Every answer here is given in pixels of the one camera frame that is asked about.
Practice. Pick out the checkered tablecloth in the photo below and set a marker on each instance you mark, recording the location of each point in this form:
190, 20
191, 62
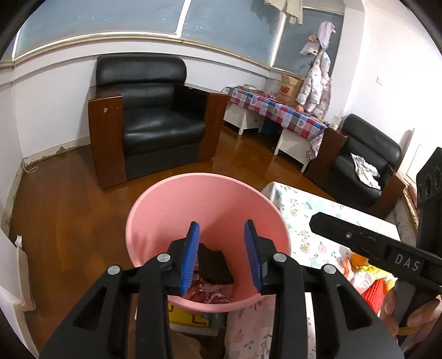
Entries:
276, 108

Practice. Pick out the clear plastic cup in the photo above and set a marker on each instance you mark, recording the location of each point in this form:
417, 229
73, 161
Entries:
336, 122

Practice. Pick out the large black leather armchair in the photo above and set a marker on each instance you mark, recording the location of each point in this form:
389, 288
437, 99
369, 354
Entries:
155, 120

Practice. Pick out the orange peel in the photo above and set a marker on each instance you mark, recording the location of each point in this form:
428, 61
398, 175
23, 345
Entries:
359, 259

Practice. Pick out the yellow box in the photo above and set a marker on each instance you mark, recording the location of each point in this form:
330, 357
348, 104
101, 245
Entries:
186, 319

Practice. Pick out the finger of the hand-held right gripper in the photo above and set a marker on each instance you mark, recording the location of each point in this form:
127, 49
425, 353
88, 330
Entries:
362, 238

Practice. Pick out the beige wooden panel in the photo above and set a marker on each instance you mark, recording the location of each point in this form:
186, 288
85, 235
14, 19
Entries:
419, 158

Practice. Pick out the purple hat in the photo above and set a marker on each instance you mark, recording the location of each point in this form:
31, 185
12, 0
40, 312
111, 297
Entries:
325, 32

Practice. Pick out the floral children's jacket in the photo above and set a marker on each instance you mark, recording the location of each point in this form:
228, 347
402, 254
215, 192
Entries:
316, 86

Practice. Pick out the large white-framed window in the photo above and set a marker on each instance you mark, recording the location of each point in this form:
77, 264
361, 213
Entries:
103, 17

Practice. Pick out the white pink hanging cap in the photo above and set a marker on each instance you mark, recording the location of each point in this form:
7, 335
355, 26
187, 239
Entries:
308, 46

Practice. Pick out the orange fruit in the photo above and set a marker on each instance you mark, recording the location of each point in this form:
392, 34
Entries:
299, 108

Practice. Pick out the pink plastic bucket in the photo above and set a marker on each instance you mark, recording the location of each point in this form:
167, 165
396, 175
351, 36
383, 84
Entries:
207, 200

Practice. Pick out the person's right hand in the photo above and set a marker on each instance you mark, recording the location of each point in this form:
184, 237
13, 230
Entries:
389, 307

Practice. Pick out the patterned folded cloth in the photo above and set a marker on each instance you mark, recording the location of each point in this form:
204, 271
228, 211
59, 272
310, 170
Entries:
366, 171

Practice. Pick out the small black leather armchair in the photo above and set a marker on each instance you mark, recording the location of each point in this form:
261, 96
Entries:
366, 145

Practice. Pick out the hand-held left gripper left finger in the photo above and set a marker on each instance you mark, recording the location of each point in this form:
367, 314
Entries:
191, 255

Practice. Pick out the beige hanging cloth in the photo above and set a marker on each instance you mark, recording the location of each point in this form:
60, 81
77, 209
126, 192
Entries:
290, 10

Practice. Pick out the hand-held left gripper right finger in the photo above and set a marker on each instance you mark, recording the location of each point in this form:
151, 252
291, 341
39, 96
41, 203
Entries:
251, 255

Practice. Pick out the dark brown ridged wrapper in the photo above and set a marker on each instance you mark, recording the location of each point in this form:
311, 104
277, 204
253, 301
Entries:
214, 264

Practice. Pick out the brown cardboard box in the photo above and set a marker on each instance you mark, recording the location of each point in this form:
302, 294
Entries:
288, 88

